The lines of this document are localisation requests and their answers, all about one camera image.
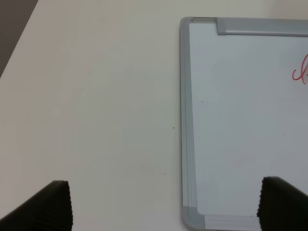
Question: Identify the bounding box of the white whiteboard with grey frame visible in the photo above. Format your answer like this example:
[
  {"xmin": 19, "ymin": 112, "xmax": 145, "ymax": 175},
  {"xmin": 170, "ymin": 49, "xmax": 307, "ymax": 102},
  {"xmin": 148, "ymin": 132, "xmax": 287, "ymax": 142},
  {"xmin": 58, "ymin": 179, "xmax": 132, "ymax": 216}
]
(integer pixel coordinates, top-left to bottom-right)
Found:
[{"xmin": 180, "ymin": 17, "xmax": 308, "ymax": 231}]

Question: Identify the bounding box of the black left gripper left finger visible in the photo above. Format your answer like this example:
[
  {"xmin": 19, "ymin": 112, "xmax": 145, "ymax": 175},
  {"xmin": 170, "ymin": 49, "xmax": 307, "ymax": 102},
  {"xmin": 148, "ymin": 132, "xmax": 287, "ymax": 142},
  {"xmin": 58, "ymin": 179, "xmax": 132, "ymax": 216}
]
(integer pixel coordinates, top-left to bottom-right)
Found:
[{"xmin": 0, "ymin": 180, "xmax": 73, "ymax": 231}]

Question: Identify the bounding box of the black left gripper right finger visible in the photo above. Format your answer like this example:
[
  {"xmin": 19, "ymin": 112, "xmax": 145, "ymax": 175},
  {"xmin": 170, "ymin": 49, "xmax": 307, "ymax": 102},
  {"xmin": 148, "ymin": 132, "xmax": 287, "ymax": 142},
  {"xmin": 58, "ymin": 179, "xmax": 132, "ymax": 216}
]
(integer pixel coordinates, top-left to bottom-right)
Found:
[{"xmin": 257, "ymin": 177, "xmax": 308, "ymax": 231}]

